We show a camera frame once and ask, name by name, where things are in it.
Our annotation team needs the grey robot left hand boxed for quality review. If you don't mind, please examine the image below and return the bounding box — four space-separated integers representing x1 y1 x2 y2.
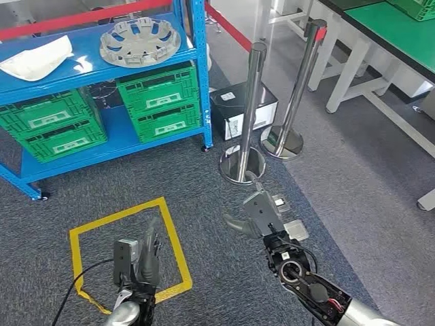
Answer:
137 217 162 290

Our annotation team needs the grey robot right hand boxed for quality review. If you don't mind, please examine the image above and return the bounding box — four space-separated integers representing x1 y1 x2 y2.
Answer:
223 170 286 240

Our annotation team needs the silver wheel hubcap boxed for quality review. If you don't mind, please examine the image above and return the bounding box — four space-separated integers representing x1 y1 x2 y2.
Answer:
99 16 181 69

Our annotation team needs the blue metal shelf rack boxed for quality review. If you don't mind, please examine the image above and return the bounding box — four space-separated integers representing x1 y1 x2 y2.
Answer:
0 0 214 202

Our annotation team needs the white plastic panel part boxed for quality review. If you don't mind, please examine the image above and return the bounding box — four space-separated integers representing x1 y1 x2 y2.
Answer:
0 35 74 82

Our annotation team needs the grey floor socket plate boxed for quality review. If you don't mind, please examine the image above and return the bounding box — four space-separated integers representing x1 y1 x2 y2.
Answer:
284 219 310 242
271 194 290 214

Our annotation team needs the yellow floor tape square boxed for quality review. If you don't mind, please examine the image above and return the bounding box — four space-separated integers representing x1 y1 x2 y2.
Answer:
69 196 193 316

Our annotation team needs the black cardboard box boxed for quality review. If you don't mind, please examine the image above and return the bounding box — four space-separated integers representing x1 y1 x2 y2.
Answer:
210 81 279 142

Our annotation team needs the green plastic crate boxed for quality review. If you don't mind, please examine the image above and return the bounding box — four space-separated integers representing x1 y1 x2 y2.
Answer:
387 0 435 22
0 88 100 138
131 102 204 144
18 119 108 164
116 61 201 120

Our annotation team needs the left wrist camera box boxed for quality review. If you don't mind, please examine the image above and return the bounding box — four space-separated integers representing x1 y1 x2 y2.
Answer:
113 239 140 287

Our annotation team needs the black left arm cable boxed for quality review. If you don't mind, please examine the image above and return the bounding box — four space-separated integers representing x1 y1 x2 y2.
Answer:
51 258 115 326

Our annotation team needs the chrome stanchion post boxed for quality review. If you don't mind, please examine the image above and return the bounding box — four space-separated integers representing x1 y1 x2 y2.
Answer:
260 18 328 162
219 41 268 186

